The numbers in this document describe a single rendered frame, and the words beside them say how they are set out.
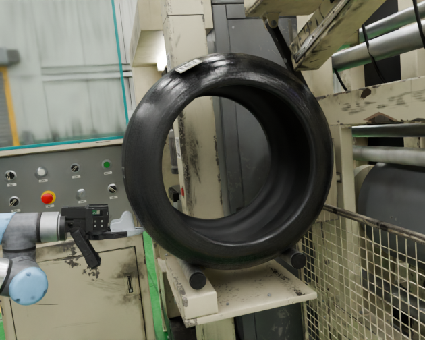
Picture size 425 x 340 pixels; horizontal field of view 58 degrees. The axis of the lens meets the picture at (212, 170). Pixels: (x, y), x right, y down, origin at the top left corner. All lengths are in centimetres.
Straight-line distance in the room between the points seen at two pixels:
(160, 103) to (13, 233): 47
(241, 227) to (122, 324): 68
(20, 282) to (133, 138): 39
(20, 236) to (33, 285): 16
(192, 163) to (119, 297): 64
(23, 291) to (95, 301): 75
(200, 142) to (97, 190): 49
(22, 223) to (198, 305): 48
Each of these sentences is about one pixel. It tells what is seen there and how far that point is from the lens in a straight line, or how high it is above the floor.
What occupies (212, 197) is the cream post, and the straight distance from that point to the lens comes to 134.
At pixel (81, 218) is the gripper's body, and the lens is 103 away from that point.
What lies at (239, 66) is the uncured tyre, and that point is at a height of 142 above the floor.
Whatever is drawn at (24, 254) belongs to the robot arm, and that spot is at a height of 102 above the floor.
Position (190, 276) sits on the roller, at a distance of 99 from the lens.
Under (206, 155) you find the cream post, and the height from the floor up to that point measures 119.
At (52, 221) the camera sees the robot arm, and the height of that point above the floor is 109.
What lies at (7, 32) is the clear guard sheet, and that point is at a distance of 162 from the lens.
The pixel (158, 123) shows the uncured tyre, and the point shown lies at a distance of 91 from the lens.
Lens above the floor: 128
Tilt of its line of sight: 6 degrees down
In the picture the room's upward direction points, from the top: 6 degrees counter-clockwise
